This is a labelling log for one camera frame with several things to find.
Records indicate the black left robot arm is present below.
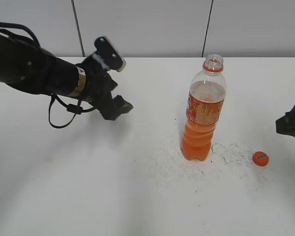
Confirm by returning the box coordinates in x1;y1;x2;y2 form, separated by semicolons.
0;22;133;120

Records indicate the orange drink plastic bottle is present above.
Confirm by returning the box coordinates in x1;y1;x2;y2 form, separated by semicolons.
180;54;227;161

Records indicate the black cable loop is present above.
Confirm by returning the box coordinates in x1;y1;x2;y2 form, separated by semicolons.
48;93;101;129

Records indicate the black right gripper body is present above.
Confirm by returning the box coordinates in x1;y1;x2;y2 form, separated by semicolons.
275;105;295;138

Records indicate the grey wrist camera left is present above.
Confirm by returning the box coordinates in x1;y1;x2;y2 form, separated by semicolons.
91;36;126;72

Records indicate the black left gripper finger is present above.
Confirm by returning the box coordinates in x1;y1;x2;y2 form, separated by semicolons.
102;95;133;120

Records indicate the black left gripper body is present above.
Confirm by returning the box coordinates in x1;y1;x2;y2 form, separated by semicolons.
75;54;118;118

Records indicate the orange bottle cap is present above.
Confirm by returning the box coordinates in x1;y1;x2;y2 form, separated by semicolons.
252;151;269;167

